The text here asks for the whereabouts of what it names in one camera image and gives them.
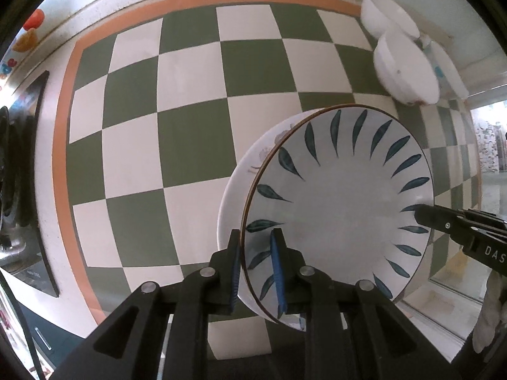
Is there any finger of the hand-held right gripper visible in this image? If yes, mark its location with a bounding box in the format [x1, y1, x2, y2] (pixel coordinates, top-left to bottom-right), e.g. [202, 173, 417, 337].
[414, 204, 507, 246]

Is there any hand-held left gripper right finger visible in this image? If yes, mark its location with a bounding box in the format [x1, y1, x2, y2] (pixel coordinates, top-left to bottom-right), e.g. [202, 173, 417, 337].
[270, 227, 462, 380]

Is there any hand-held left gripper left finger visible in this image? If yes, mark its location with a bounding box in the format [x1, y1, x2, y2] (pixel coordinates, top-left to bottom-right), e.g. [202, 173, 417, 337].
[51, 229, 242, 380]

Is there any white floral plate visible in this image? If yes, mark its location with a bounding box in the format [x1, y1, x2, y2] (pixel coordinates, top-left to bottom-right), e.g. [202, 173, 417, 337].
[217, 108, 333, 321]

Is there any blue leaf pattern plate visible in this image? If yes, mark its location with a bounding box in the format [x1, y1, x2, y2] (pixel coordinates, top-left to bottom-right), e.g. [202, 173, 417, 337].
[240, 105, 435, 325]

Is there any white bowl blue print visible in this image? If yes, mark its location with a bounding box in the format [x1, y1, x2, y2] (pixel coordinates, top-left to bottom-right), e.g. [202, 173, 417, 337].
[422, 35, 471, 101]

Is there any white floral bowl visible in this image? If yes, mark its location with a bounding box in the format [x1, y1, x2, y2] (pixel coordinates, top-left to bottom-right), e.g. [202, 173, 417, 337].
[373, 29, 441, 106]

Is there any person's right hand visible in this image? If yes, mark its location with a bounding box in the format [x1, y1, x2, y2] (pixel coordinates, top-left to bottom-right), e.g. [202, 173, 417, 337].
[473, 271, 504, 354]

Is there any glass sliding door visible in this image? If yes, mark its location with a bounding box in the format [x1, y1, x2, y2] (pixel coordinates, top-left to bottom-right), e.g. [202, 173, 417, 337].
[467, 87, 507, 226]

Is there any green white checkered tablecloth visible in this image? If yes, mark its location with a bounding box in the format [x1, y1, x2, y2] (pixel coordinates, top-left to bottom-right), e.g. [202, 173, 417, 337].
[51, 0, 482, 359]

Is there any blue kitchen cabinet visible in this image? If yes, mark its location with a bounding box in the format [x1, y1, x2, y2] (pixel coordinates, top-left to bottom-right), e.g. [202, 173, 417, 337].
[18, 305, 86, 365]

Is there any black gas cooktop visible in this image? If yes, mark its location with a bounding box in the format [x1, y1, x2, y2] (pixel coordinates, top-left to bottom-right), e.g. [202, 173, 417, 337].
[0, 70, 60, 297]

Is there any fruit wall sticker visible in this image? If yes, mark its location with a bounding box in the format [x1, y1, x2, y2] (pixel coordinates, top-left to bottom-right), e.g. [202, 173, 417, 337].
[12, 8, 45, 52]

